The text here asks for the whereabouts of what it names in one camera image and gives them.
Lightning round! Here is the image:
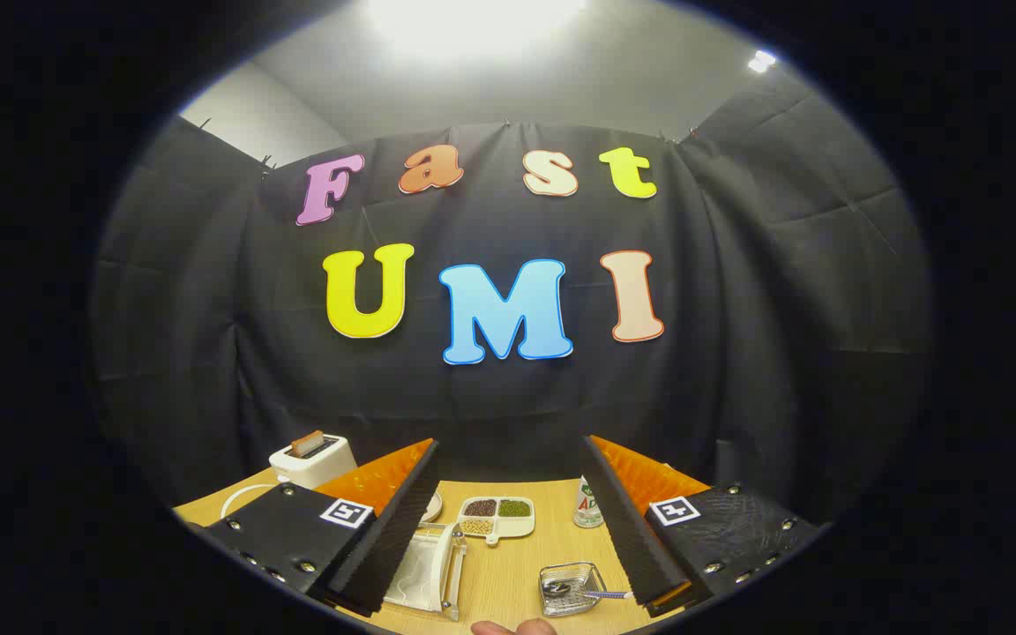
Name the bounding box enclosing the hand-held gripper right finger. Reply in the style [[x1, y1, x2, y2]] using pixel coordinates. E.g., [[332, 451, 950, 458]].
[[580, 435, 819, 616]]

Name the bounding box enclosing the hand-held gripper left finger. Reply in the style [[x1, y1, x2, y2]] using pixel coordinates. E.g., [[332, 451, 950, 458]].
[[205, 438, 440, 618]]

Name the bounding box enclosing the white green-capped drink bottle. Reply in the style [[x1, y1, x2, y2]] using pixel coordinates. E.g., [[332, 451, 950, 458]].
[[573, 476, 606, 530]]

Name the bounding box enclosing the white wire dish rack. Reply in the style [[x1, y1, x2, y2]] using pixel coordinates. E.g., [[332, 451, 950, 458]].
[[220, 481, 467, 623]]

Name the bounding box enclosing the white toaster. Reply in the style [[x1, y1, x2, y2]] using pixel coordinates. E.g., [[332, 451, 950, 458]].
[[268, 434, 359, 490]]

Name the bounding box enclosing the large ceiling light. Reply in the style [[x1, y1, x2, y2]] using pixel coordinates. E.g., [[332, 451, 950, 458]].
[[367, 0, 588, 56]]

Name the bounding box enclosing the spoon with striped blue handle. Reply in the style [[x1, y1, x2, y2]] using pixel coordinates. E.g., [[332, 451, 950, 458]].
[[543, 580, 637, 602]]

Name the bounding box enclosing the white divided bean tray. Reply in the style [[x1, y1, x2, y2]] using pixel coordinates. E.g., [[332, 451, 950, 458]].
[[458, 496, 536, 548]]

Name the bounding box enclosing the metal wire basket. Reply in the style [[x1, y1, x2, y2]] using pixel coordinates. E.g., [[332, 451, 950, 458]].
[[539, 562, 608, 618]]

